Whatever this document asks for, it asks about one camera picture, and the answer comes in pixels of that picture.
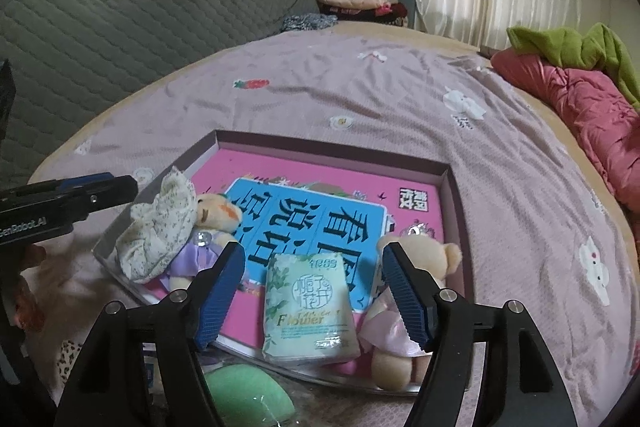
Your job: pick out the leopard print scrunchie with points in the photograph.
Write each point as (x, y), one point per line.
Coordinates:
(70, 357)

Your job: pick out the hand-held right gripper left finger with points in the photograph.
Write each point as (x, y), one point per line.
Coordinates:
(220, 302)

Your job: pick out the grey quilted cover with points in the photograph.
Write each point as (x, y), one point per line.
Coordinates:
(125, 22)

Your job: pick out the pink quilt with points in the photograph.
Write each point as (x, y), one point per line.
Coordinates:
(600, 117)

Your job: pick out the blue patterned cloth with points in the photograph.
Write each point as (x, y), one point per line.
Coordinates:
(307, 22)

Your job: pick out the dark cardboard box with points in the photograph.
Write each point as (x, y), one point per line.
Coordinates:
(325, 147)

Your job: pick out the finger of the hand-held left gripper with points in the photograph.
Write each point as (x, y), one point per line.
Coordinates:
(87, 180)
(110, 192)

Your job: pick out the green sponge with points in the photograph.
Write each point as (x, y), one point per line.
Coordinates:
(240, 392)

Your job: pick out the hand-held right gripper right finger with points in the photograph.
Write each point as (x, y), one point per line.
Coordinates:
(407, 302)

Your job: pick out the teddy bear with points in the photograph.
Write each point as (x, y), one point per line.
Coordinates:
(435, 257)
(215, 212)

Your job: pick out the pink blue book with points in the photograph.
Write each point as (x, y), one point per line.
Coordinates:
(310, 177)

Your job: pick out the white floral cloth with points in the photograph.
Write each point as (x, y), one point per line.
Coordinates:
(155, 232)

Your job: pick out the purple printed bedsheet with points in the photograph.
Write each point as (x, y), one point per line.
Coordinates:
(350, 92)

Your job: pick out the person's left hand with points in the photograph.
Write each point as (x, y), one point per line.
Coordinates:
(30, 277)

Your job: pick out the green blanket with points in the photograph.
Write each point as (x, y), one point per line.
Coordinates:
(550, 44)

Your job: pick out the green floral tissue pack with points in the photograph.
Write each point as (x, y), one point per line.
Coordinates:
(310, 307)

